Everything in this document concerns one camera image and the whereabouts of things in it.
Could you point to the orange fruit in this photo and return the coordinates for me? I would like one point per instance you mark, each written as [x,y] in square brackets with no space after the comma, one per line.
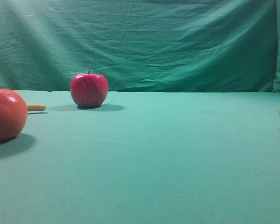
[13,114]

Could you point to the green table cloth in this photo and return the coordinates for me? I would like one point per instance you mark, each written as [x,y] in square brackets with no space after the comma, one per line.
[145,158]

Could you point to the green backdrop cloth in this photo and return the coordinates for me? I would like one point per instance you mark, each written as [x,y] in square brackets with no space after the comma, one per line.
[142,45]

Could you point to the yellow banana tip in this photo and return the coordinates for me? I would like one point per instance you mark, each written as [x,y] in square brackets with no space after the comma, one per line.
[36,107]

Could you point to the red apple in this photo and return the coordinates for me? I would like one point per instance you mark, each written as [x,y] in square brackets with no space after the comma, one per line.
[88,90]

